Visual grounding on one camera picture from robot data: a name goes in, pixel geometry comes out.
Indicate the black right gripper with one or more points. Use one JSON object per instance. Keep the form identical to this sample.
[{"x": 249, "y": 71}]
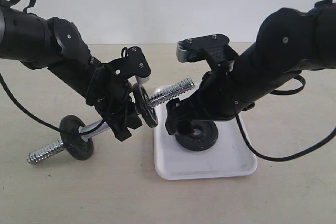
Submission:
[{"x": 220, "y": 97}]

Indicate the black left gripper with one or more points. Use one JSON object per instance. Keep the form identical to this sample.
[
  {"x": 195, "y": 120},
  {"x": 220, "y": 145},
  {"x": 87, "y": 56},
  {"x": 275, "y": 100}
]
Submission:
[{"x": 109, "y": 94}]

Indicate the black weight plate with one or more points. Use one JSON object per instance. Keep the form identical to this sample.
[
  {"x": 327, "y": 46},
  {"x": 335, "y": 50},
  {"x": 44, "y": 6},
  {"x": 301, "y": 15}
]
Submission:
[
  {"x": 74, "y": 144},
  {"x": 142, "y": 105},
  {"x": 203, "y": 136}
]

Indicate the chrome threaded dumbbell bar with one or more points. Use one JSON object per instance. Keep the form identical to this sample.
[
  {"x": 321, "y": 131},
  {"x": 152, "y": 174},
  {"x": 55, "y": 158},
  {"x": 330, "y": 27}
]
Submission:
[{"x": 95, "y": 128}]

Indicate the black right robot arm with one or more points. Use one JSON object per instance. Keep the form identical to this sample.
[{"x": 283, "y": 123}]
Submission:
[{"x": 288, "y": 42}]

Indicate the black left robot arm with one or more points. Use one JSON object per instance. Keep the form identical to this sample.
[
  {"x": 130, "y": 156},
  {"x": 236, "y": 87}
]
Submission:
[{"x": 56, "y": 44}]

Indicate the white plastic tray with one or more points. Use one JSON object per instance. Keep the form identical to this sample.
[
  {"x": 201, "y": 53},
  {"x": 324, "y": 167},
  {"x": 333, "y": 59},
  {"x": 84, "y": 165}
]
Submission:
[{"x": 229, "y": 157}]

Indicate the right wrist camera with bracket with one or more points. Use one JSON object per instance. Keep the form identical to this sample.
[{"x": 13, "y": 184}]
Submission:
[{"x": 214, "y": 49}]

